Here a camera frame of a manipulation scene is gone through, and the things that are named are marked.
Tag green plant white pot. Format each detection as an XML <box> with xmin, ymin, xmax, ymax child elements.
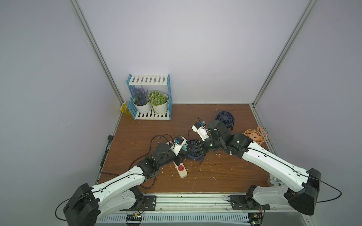
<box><xmin>148</xmin><ymin>90</ymin><xmax>168</xmax><ymax>114</ymax></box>

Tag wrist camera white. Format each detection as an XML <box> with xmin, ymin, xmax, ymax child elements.
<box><xmin>167</xmin><ymin>136</ymin><xmax>187</xmax><ymax>156</ymax></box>
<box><xmin>192</xmin><ymin>121</ymin><xmax>209</xmax><ymax>141</ymax></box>

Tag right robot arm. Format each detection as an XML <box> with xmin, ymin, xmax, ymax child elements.
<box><xmin>192</xmin><ymin>120</ymin><xmax>323</xmax><ymax>216</ymax></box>

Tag blue white slatted shelf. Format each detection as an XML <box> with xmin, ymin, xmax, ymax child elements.
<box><xmin>126</xmin><ymin>74</ymin><xmax>173</xmax><ymax>120</ymax></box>

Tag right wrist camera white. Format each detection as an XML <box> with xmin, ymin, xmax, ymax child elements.
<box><xmin>192</xmin><ymin>121</ymin><xmax>209</xmax><ymax>141</ymax></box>

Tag dark blue desk fan far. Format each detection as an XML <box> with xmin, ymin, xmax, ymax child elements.
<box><xmin>216</xmin><ymin>111</ymin><xmax>235</xmax><ymax>130</ymax></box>

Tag dark blue desk fan near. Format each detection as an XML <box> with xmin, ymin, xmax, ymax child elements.
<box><xmin>187</xmin><ymin>139</ymin><xmax>205</xmax><ymax>164</ymax></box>

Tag dark blue desk fan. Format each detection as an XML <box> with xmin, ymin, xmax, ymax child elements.
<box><xmin>187</xmin><ymin>139</ymin><xmax>205</xmax><ymax>164</ymax></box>
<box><xmin>216</xmin><ymin>111</ymin><xmax>235</xmax><ymax>130</ymax></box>

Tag black power strip cord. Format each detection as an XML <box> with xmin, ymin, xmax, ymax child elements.
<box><xmin>98</xmin><ymin>134</ymin><xmax>174</xmax><ymax>190</ymax></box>

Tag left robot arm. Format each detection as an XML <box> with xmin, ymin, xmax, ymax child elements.
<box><xmin>63</xmin><ymin>142</ymin><xmax>189</xmax><ymax>226</ymax></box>

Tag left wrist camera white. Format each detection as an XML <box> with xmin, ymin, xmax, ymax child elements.
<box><xmin>167</xmin><ymin>136</ymin><xmax>187</xmax><ymax>156</ymax></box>

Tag cream power strip red sockets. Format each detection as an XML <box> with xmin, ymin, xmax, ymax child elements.
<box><xmin>174</xmin><ymin>163</ymin><xmax>188</xmax><ymax>179</ymax></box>

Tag lavender plant white pot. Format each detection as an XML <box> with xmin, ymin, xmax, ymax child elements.
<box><xmin>131</xmin><ymin>86</ymin><xmax>151</xmax><ymax>113</ymax></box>

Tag yellow object beside shelf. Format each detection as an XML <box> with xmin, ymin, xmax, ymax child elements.
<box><xmin>120</xmin><ymin>101</ymin><xmax>131</xmax><ymax>115</ymax></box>

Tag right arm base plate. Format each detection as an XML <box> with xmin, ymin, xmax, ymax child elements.
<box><xmin>226</xmin><ymin>185</ymin><xmax>271</xmax><ymax>211</ymax></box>

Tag orange desk fan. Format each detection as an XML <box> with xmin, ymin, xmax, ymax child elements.
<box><xmin>243</xmin><ymin>126</ymin><xmax>268</xmax><ymax>145</ymax></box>

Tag white flower pot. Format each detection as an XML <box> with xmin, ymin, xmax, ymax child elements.
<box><xmin>267</xmin><ymin>174</ymin><xmax>279</xmax><ymax>186</ymax></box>

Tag mint green USB charger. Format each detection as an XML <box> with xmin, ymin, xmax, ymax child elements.
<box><xmin>182</xmin><ymin>143</ymin><xmax>188</xmax><ymax>151</ymax></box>

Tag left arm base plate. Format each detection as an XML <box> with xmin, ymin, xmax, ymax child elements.
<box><xmin>123</xmin><ymin>195</ymin><xmax>157</xmax><ymax>212</ymax></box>

